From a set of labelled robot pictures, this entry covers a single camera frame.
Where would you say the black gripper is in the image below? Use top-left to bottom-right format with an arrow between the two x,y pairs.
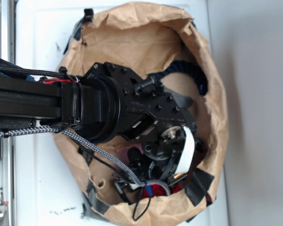
112,124 -> 206,203

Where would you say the red paper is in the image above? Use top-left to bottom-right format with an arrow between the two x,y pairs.
141,183 -> 181,199

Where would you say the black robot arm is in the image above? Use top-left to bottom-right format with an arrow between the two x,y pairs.
0,59 -> 207,202

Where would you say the grey plush mouse toy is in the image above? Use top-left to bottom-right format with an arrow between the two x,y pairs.
164,88 -> 193,109

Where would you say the brown paper bag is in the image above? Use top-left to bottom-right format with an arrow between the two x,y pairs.
54,2 -> 229,226

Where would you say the dark blue rope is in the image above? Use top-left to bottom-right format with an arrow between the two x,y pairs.
148,60 -> 209,96

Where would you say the grey braided cable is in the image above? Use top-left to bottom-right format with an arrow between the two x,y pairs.
0,126 -> 172,196

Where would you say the aluminium frame rail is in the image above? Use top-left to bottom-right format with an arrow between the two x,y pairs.
0,0 -> 17,226

